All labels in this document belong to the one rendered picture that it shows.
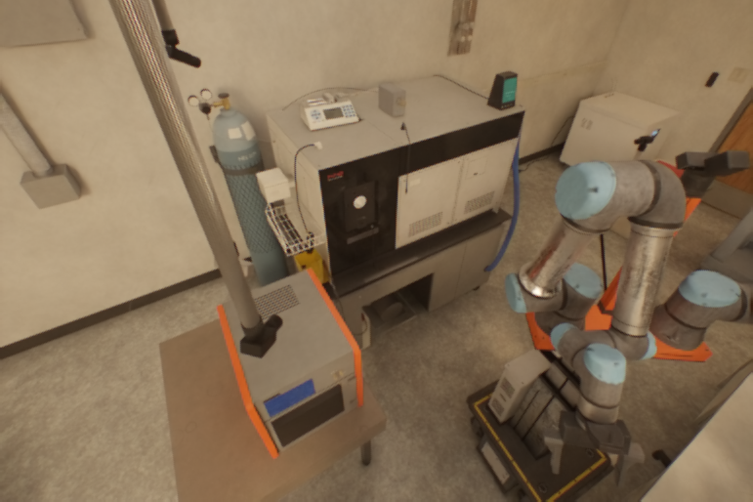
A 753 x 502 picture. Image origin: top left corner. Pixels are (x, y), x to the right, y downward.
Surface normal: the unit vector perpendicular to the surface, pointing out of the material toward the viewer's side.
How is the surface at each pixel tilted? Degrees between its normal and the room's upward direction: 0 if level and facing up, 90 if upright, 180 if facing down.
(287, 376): 0
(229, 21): 90
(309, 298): 0
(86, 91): 90
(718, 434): 0
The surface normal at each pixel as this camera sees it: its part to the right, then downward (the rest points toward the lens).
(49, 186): 0.51, 0.55
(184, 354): 0.00, -0.77
